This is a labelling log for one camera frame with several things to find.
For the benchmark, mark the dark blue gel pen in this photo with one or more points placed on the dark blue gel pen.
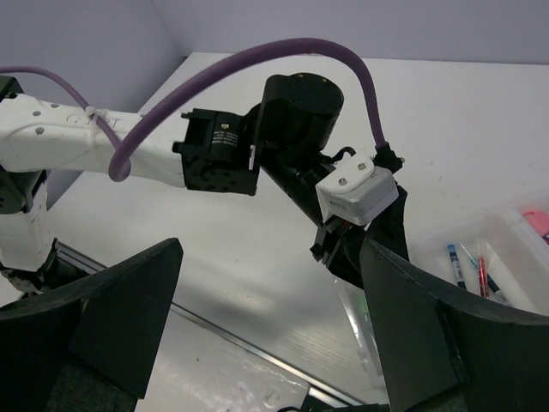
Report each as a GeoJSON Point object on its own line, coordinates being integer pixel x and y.
{"type": "Point", "coordinates": [456, 267]}

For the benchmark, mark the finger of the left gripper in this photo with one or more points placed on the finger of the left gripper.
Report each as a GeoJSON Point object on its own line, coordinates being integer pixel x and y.
{"type": "Point", "coordinates": [338, 261]}

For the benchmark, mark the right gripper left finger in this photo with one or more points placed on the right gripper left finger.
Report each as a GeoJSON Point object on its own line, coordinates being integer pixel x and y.
{"type": "Point", "coordinates": [90, 345]}

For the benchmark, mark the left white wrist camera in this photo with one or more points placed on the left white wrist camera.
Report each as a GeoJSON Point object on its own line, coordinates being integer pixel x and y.
{"type": "Point", "coordinates": [357, 190]}

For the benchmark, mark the clear plastic organizer tray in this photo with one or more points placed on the clear plastic organizer tray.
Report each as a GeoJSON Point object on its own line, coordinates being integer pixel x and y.
{"type": "Point", "coordinates": [472, 300]}

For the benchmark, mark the silver foil tape sheet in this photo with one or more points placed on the silver foil tape sheet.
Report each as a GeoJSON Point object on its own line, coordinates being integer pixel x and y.
{"type": "Point", "coordinates": [196, 369]}

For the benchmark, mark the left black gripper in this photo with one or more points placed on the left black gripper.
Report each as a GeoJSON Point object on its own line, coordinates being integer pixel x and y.
{"type": "Point", "coordinates": [294, 122]}

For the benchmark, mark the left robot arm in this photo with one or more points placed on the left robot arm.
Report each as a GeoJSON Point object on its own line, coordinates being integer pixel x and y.
{"type": "Point", "coordinates": [202, 150]}

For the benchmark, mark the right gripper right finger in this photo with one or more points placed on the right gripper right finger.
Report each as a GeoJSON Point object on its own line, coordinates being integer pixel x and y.
{"type": "Point", "coordinates": [454, 339]}

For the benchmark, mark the red gel pen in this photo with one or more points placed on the red gel pen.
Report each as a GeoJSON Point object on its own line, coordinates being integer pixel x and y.
{"type": "Point", "coordinates": [483, 278]}

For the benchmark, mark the light blue gel pen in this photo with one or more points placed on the light blue gel pen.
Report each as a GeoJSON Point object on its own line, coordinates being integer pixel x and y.
{"type": "Point", "coordinates": [495, 290]}

